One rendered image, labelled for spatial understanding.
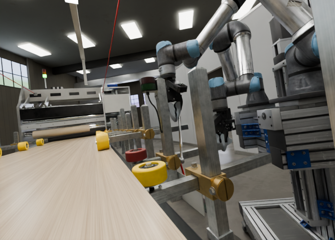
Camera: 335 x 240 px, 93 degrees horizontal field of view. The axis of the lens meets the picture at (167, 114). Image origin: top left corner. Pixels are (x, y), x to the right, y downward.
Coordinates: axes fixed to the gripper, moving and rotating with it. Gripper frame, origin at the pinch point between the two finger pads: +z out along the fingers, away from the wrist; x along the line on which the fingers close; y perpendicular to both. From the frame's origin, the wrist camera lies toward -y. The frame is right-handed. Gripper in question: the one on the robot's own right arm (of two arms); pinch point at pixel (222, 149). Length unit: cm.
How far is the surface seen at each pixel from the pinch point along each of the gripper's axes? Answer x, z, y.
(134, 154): -3.7, -7.3, -43.5
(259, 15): 117, -181, 233
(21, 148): 123, -10, -117
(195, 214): -17.4, 12.7, -29.8
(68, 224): -39, -7, -59
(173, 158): -8.4, -3.6, -30.8
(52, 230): -39, -7, -61
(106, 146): 22, -9, -51
